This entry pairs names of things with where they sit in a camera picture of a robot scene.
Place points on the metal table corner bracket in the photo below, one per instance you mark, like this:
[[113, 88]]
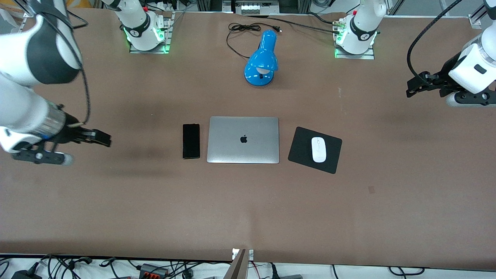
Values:
[[475, 21]]

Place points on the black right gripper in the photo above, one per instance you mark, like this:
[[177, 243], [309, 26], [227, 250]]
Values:
[[72, 133]]

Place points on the blue desk lamp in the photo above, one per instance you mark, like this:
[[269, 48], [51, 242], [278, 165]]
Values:
[[263, 58]]

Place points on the black orange connector box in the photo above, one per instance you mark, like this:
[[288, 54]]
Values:
[[153, 271]]

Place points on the grey control box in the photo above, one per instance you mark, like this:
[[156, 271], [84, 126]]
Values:
[[255, 7]]

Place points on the black smartphone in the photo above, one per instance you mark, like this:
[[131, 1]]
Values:
[[191, 141]]

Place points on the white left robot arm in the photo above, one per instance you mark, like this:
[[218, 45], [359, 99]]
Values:
[[362, 19]]

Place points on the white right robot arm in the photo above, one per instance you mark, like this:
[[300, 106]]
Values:
[[19, 97]]

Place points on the silver closed laptop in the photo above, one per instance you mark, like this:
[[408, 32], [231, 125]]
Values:
[[243, 151]]

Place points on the grey camera post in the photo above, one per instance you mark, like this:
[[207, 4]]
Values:
[[237, 269]]

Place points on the black mouse pad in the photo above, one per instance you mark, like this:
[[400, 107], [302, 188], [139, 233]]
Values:
[[300, 151]]

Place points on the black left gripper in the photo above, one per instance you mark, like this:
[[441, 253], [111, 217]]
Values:
[[443, 78]]

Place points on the white computer mouse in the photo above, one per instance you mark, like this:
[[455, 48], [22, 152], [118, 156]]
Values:
[[319, 149]]

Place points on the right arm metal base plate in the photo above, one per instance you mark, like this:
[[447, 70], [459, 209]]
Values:
[[151, 51]]

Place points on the yellow object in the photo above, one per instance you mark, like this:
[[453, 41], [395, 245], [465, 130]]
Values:
[[81, 3]]

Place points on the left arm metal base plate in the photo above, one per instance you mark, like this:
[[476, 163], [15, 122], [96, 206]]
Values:
[[354, 56]]

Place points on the black power adapter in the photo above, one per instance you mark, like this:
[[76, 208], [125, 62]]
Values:
[[25, 275]]

